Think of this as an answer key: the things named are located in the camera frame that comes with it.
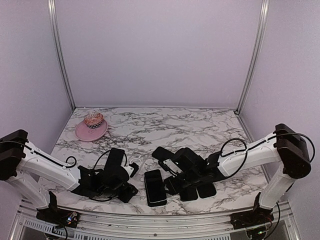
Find black phone case camera cutouts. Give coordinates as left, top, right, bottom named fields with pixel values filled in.
left=144, top=169, right=167, bottom=207

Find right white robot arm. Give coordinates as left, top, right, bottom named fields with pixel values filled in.
left=164, top=123, right=315, bottom=224

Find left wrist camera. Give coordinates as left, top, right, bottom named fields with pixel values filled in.
left=124, top=162, right=139, bottom=178

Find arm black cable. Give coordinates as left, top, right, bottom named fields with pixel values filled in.
left=0, top=141, right=121, bottom=202
left=217, top=132, right=316, bottom=178

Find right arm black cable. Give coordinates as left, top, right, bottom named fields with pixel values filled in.
left=217, top=132, right=316, bottom=178

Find black phone lower centre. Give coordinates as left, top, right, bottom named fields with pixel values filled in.
left=179, top=186, right=198, bottom=202

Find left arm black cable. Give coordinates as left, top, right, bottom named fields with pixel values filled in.
left=0, top=141, right=121, bottom=202

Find black phone upper centre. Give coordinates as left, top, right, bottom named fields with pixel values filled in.
left=151, top=146, right=174, bottom=162

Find right aluminium frame post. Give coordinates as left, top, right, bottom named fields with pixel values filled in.
left=235, top=0, right=270, bottom=115

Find front aluminium rail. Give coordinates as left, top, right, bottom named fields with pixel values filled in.
left=9, top=199, right=301, bottom=240

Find pink plate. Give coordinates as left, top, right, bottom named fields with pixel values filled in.
left=74, top=120, right=109, bottom=142

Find left aluminium frame post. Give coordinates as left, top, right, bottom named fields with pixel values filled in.
left=47, top=0, right=76, bottom=111

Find black cased phone dual camera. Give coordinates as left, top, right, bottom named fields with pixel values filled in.
left=196, top=183, right=217, bottom=199

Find phone with white edge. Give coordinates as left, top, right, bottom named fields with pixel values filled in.
left=103, top=148, right=125, bottom=172

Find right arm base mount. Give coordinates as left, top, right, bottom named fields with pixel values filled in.
left=230, top=199, right=274, bottom=230

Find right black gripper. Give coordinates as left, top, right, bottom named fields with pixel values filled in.
left=160, top=169, right=201, bottom=196

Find aluminium frame post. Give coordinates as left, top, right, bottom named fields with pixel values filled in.
left=235, top=0, right=270, bottom=115
left=47, top=0, right=76, bottom=111

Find clear magsafe phone case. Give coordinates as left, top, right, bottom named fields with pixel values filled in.
left=122, top=155, right=149, bottom=178

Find black phone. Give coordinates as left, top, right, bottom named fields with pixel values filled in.
left=151, top=146, right=174, bottom=162
left=179, top=186, right=198, bottom=202

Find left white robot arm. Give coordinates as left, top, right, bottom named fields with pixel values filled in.
left=0, top=129, right=139, bottom=223

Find patterned red bowl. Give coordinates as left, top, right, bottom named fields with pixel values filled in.
left=83, top=112, right=104, bottom=129

